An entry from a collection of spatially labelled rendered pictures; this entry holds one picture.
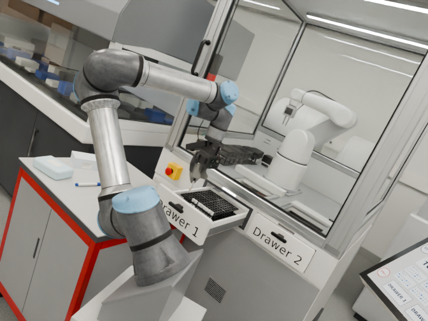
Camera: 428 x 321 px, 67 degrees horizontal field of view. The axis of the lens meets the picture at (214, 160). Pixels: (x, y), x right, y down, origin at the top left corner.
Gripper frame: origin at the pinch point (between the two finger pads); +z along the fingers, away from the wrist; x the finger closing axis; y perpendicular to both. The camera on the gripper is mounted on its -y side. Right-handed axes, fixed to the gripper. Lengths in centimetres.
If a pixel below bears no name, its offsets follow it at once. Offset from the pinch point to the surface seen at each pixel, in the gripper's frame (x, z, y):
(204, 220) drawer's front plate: -8.1, 6.6, 20.6
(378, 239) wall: 347, 63, 12
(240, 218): 20.8, 9.8, 16.6
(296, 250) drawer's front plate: 28, 9, 43
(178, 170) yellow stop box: 15.4, 7.7, -25.1
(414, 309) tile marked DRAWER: 19, -3, 86
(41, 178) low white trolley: -43, 23, -39
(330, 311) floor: 177, 95, 38
